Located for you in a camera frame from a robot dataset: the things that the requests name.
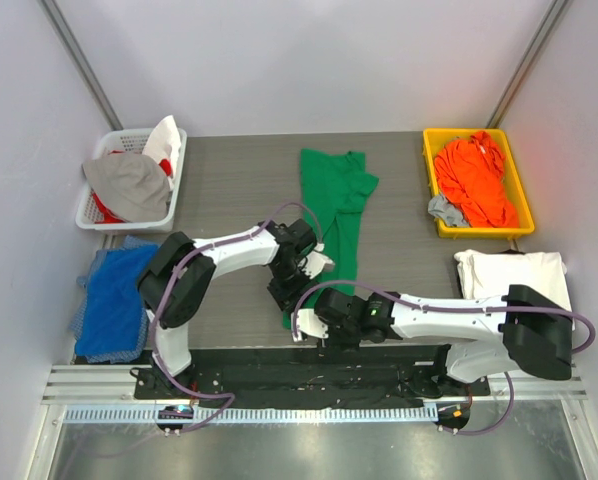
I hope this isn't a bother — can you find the green t-shirt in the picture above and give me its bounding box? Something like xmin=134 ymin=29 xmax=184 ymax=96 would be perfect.
xmin=281 ymin=147 xmax=380 ymax=331

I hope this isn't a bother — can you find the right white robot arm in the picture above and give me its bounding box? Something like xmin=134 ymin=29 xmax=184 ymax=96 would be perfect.
xmin=296 ymin=285 xmax=573 ymax=395

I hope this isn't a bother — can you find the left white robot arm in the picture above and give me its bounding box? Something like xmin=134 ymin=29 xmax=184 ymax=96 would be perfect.
xmin=136 ymin=219 xmax=335 ymax=399

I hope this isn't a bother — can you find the white folded shirt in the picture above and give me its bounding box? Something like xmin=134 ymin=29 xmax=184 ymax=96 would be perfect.
xmin=454 ymin=250 xmax=572 ymax=310

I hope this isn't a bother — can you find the grey cloth in bin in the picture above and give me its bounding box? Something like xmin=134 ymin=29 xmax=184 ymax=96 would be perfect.
xmin=427 ymin=193 xmax=469 ymax=228

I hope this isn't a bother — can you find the beige grey shirt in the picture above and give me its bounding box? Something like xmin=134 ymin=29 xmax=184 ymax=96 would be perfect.
xmin=82 ymin=152 xmax=173 ymax=223

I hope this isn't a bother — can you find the blue checked shirt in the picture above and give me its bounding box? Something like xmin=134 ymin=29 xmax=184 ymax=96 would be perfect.
xmin=70 ymin=236 xmax=159 ymax=364

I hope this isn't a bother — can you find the white cloth in basket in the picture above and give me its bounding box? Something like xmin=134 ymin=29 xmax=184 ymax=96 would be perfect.
xmin=142 ymin=115 xmax=185 ymax=170

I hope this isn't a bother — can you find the orange t-shirt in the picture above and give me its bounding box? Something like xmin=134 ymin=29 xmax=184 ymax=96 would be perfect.
xmin=434 ymin=130 xmax=519 ymax=228

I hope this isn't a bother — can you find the yellow plastic bin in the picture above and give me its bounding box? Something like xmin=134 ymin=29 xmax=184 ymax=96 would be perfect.
xmin=423 ymin=128 xmax=535 ymax=240

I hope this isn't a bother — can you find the white perforated basket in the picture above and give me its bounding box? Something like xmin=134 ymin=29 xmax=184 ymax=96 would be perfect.
xmin=75 ymin=128 xmax=187 ymax=235

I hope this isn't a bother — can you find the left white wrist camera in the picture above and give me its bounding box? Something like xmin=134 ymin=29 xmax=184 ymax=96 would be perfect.
xmin=300 ymin=243 xmax=336 ymax=279

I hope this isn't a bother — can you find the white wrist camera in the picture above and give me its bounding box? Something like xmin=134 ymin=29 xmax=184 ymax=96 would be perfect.
xmin=292 ymin=308 xmax=328 ymax=343
xmin=300 ymin=243 xmax=336 ymax=279

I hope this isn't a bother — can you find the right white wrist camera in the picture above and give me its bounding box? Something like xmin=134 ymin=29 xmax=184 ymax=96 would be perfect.
xmin=292 ymin=308 xmax=328 ymax=343

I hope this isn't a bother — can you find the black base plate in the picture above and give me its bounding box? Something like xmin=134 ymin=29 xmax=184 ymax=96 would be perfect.
xmin=133 ymin=340 xmax=492 ymax=410

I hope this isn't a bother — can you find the slotted cable duct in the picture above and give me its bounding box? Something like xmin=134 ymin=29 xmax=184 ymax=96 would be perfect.
xmin=63 ymin=404 xmax=438 ymax=425

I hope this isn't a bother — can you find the right aluminium corner rail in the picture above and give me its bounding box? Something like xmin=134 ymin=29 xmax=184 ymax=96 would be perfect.
xmin=486 ymin=0 xmax=572 ymax=128

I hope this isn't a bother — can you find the aluminium corner rail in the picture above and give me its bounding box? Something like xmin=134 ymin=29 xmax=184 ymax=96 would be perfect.
xmin=486 ymin=0 xmax=572 ymax=128
xmin=38 ymin=0 xmax=123 ymax=130

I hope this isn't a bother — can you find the left aluminium corner rail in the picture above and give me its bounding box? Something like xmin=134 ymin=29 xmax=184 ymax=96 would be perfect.
xmin=38 ymin=0 xmax=123 ymax=130

